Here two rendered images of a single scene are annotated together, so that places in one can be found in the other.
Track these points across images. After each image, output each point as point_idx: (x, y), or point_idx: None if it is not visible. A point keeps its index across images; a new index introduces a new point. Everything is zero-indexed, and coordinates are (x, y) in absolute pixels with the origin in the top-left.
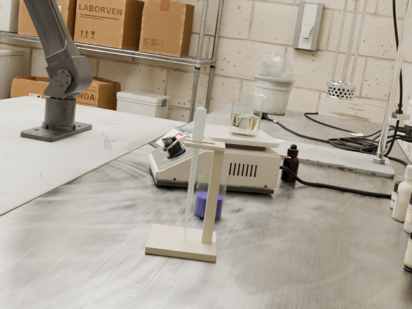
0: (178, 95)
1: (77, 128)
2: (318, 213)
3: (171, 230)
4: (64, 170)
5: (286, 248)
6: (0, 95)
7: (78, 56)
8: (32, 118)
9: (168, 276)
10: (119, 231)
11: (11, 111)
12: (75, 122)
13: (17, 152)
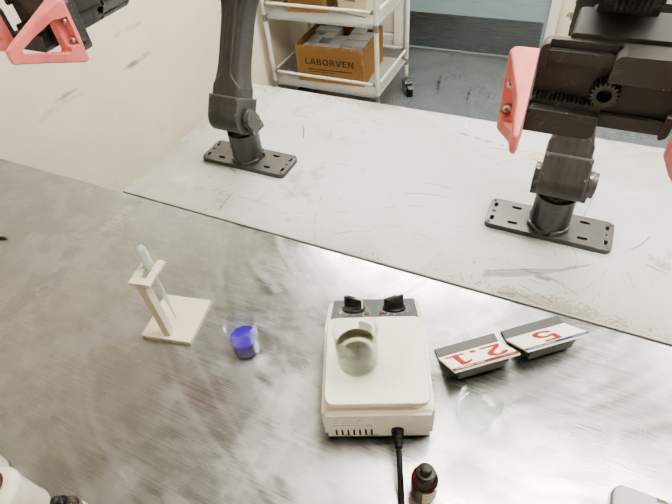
0: None
1: (563, 237)
2: (263, 479)
3: (193, 311)
4: (369, 244)
5: (159, 399)
6: None
7: (572, 156)
8: (614, 198)
9: (128, 308)
10: (208, 284)
11: (642, 177)
12: (602, 233)
13: (418, 210)
